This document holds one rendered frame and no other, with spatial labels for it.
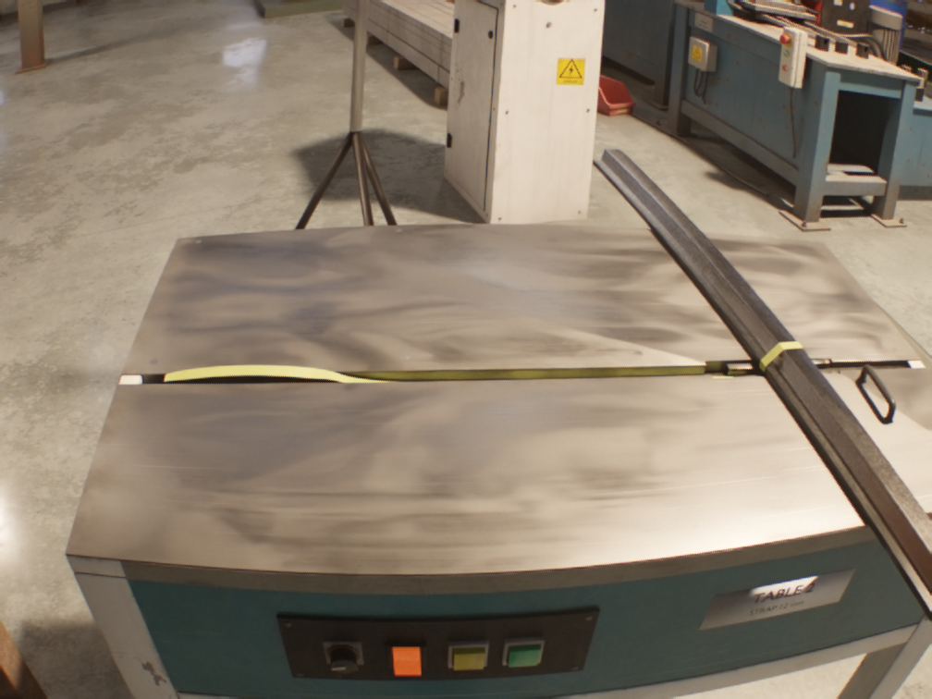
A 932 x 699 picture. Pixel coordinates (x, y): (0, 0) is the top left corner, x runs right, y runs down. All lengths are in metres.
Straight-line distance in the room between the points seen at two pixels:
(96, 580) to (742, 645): 0.58
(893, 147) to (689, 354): 2.86
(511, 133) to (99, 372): 1.46
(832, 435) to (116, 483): 0.64
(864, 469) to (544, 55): 2.12
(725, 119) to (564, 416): 3.12
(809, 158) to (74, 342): 2.67
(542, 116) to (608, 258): 1.74
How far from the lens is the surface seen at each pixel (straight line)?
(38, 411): 2.18
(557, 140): 2.80
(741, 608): 0.74
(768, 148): 3.57
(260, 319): 0.90
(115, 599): 0.69
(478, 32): 2.81
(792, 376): 0.86
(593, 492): 0.69
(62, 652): 1.58
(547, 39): 2.68
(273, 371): 0.80
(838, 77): 3.26
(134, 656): 0.76
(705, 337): 0.91
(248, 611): 0.67
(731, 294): 0.97
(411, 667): 0.69
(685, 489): 0.71
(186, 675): 0.77
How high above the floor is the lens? 1.19
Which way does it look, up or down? 33 degrees down
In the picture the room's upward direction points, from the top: 4 degrees clockwise
